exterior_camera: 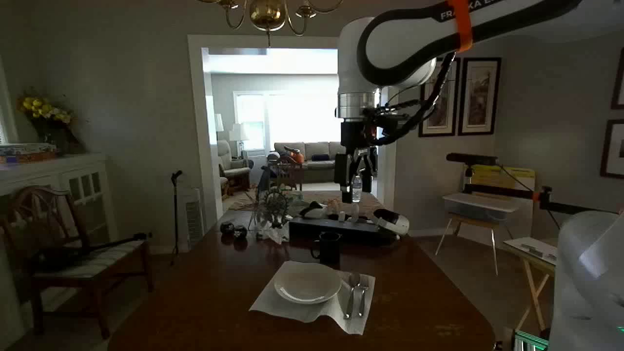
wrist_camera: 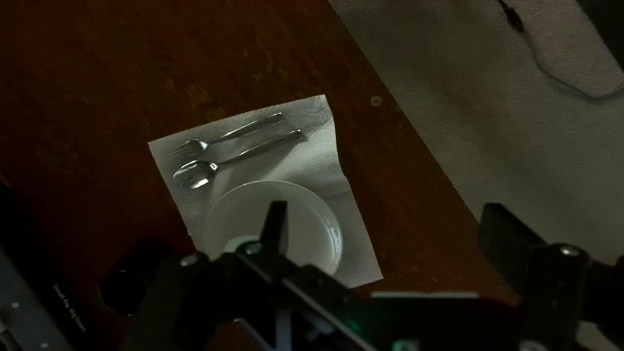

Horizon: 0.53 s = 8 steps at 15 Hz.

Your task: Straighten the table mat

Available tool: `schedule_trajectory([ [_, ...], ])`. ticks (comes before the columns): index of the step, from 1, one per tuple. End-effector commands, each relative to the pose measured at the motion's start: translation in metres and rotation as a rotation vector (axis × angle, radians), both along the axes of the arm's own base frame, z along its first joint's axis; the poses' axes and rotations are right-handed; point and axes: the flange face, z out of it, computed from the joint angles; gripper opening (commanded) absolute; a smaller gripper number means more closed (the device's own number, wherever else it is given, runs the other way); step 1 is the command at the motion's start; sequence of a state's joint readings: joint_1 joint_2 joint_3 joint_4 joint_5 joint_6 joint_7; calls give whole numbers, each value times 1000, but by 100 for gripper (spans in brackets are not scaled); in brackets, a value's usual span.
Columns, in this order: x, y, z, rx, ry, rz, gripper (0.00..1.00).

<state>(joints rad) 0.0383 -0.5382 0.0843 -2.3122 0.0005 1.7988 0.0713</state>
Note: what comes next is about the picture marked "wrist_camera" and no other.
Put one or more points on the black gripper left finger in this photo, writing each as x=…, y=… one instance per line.
x=294, y=307

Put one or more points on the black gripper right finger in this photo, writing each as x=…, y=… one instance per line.
x=548, y=280

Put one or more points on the white paper table mat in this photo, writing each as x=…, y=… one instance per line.
x=312, y=163

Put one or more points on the white round plate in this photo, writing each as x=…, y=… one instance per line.
x=312, y=231

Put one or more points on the lower silver fork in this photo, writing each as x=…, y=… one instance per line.
x=197, y=175

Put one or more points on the silver fork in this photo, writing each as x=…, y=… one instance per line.
x=197, y=175
x=193, y=147

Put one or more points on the black glossy mug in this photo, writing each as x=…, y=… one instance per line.
x=125, y=286

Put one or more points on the upper silver fork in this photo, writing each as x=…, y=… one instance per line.
x=193, y=147

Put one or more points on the dark device at table edge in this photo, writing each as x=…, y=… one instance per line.
x=35, y=313

